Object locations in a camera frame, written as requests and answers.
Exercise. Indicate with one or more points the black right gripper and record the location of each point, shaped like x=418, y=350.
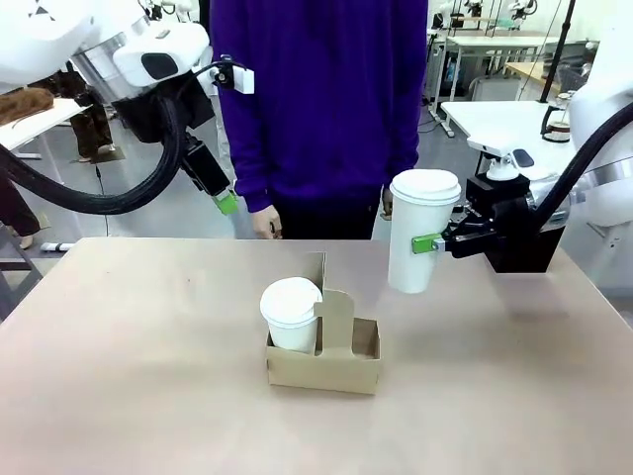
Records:
x=499, y=198

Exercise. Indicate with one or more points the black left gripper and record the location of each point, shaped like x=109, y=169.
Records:
x=205, y=165

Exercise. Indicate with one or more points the tall white paper cup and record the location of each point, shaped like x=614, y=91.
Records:
x=415, y=237

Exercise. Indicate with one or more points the white plastic cup lid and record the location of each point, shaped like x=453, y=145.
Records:
x=425, y=185
x=289, y=302

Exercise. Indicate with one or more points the brown cardboard cup carrier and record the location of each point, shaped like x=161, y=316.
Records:
x=321, y=376

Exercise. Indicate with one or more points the person's right forearm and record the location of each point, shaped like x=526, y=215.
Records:
x=244, y=163

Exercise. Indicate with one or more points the person's left forearm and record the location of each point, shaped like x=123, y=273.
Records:
x=403, y=148

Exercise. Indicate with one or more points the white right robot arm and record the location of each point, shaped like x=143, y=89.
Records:
x=593, y=106

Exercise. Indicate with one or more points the short white paper cup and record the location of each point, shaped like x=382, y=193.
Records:
x=294, y=336

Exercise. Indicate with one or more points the person's right hand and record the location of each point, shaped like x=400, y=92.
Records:
x=267, y=222

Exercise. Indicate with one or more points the person's left hand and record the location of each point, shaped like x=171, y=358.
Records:
x=387, y=200

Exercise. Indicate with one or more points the black right wrist housing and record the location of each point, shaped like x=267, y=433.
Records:
x=529, y=252

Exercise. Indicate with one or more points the black wrist housing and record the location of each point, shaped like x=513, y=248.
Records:
x=529, y=252
x=143, y=123

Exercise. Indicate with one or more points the large white table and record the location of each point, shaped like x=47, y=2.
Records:
x=475, y=119

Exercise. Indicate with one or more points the black left wrist housing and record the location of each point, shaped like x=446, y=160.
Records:
x=143, y=123

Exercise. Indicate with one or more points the person in purple sweater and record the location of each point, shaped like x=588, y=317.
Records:
x=321, y=99

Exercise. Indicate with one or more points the bystander in white coat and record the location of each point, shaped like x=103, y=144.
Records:
x=91, y=128

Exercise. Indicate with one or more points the white cylinder on floor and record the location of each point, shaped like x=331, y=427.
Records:
x=57, y=246

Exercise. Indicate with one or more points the wooden table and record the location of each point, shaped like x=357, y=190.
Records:
x=529, y=74

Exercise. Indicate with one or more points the white background table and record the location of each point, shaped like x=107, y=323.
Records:
x=494, y=44

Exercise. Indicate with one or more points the grey mesh basket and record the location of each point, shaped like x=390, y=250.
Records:
x=571, y=79

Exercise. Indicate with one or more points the white table with fur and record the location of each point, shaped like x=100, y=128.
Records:
x=44, y=119

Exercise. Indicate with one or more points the bystander in dark trousers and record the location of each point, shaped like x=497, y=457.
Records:
x=20, y=213

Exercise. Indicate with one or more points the black tripod pole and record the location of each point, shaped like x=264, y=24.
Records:
x=559, y=49

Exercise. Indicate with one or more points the brown furry object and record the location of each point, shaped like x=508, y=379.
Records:
x=25, y=104

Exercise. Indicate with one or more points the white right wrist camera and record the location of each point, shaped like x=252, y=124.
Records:
x=499, y=168

